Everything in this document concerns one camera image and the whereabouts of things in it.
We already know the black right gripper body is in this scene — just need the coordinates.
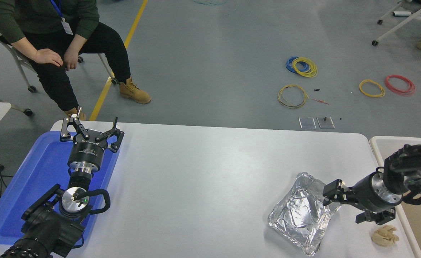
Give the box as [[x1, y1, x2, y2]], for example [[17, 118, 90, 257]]
[[351, 173, 397, 213]]

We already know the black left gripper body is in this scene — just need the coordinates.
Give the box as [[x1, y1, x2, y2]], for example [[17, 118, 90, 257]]
[[68, 133, 108, 167]]

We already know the silver foil tray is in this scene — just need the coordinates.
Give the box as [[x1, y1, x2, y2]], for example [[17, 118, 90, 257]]
[[268, 172, 343, 256]]

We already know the person's left hand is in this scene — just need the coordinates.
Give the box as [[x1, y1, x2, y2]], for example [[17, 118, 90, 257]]
[[63, 46, 79, 71]]

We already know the person's right hand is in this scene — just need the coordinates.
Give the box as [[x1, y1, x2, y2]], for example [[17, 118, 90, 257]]
[[35, 48, 64, 67]]

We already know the crumpled tan paper ball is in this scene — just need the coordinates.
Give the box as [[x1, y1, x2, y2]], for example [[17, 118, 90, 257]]
[[371, 225, 400, 247]]

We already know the grey wheeled stand leg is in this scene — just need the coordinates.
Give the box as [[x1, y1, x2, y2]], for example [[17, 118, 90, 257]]
[[0, 92, 34, 116]]

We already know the blue plastic tray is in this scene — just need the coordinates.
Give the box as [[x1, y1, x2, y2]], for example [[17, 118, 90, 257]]
[[0, 131, 121, 246]]

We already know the grey wheeled chair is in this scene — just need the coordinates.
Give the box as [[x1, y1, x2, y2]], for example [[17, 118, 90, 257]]
[[0, 32, 119, 93]]

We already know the white ID badge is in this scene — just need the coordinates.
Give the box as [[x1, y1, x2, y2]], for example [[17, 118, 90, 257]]
[[61, 17, 74, 35]]

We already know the thin yellow wire coil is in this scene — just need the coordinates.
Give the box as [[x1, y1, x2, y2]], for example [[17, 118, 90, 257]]
[[359, 79, 386, 98]]

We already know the yellow and black wire coil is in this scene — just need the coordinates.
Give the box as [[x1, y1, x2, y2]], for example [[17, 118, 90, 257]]
[[277, 84, 310, 109]]

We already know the red wire coil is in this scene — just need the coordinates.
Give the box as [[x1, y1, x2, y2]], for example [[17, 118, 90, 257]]
[[385, 75, 416, 96]]

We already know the blue wire coil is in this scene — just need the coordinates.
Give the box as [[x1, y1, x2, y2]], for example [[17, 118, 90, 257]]
[[286, 56, 309, 75]]

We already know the green wire coil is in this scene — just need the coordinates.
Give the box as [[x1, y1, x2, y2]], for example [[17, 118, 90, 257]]
[[192, 0, 239, 15]]

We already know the white wheeled chair frame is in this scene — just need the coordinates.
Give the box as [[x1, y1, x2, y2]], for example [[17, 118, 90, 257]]
[[372, 0, 421, 59]]

